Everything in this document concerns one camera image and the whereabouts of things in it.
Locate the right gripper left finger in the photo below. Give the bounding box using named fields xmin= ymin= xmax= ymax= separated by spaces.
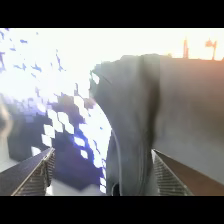
xmin=0 ymin=147 xmax=56 ymax=197

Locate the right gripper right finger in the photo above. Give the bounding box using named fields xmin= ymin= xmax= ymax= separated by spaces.
xmin=151 ymin=148 xmax=224 ymax=197

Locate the black garment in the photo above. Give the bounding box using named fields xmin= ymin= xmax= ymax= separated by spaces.
xmin=88 ymin=53 xmax=224 ymax=197

